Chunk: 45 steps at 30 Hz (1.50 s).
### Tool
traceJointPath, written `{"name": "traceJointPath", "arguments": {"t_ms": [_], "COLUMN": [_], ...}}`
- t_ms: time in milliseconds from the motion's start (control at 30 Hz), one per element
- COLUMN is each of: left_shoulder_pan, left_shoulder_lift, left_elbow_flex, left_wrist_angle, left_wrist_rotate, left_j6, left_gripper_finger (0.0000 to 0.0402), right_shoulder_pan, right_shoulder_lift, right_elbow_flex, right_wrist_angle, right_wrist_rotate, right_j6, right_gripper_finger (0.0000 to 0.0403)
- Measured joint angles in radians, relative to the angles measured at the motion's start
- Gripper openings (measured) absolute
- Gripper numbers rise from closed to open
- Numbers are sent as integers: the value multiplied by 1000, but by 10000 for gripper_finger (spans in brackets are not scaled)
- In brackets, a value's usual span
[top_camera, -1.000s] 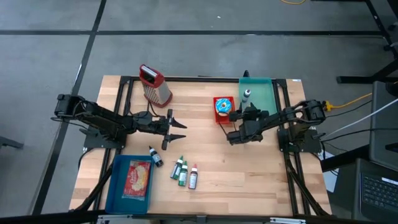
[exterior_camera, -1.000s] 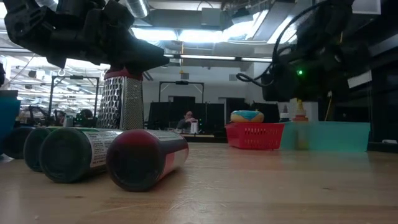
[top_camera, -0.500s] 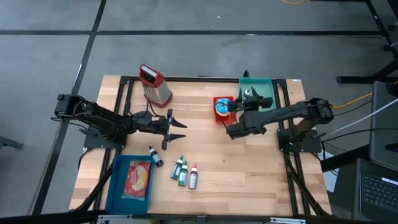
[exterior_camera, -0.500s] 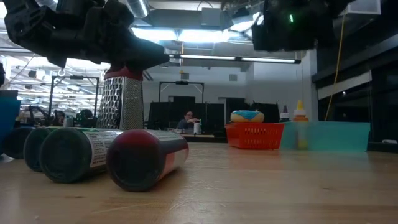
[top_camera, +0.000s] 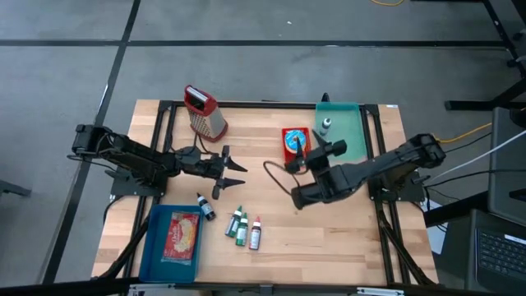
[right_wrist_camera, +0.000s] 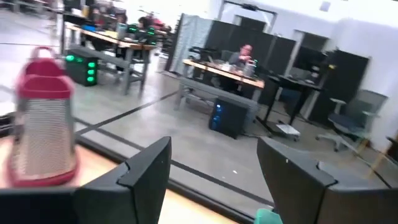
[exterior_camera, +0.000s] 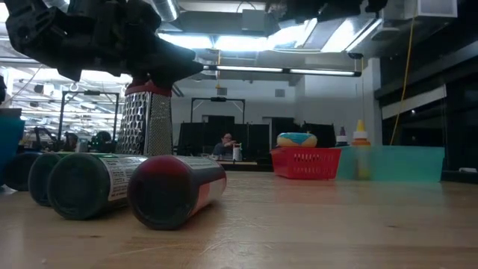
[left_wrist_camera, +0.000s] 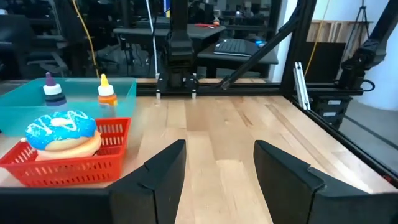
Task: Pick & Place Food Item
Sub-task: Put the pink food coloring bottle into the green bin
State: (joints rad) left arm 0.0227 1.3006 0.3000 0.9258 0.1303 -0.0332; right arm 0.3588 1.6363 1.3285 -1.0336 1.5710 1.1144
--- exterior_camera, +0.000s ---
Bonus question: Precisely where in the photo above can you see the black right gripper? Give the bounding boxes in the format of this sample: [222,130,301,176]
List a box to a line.
[264,0,365,22]

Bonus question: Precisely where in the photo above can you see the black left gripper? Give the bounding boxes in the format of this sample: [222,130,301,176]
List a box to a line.
[4,2,128,81]

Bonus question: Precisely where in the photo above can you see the red food colouring bottle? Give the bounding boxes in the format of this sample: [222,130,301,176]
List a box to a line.
[127,155,228,231]

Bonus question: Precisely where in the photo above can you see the blue frosted toy donut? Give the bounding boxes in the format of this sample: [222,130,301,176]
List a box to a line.
[276,132,319,149]

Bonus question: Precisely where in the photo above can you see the orange food colouring bottle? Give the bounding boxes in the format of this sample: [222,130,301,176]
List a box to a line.
[350,119,372,181]

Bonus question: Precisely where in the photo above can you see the long ceiling light bar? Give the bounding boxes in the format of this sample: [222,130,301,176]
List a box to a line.
[201,63,362,78]

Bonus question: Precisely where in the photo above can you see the person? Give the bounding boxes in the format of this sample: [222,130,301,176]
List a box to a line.
[60,131,80,152]
[211,132,239,157]
[89,130,114,154]

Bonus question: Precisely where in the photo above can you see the blue plastic bin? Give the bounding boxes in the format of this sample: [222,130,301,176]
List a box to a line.
[0,108,25,188]

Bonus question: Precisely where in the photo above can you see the black partition screens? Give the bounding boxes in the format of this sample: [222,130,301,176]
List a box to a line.
[177,114,337,158]

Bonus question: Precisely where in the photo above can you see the background wooden desk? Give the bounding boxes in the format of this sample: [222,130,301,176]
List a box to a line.
[217,159,259,167]

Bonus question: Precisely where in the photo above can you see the red plastic basket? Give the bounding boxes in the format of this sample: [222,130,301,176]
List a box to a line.
[270,146,343,181]

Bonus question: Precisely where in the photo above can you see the teal plastic bin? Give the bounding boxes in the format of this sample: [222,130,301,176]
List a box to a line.
[335,145,447,184]

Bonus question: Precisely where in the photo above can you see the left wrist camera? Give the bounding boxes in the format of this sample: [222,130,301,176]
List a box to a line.
[70,0,162,38]

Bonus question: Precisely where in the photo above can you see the silver ventilation duct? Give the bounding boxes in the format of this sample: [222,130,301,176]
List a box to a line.
[159,0,181,22]

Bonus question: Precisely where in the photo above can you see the black station frame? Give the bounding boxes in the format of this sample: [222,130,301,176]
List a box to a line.
[58,90,121,150]
[190,96,246,124]

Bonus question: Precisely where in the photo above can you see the steel box grater red handle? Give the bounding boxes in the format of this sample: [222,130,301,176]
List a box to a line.
[115,78,173,157]

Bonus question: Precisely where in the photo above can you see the yellow cable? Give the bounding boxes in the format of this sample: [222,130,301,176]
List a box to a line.
[389,18,416,146]

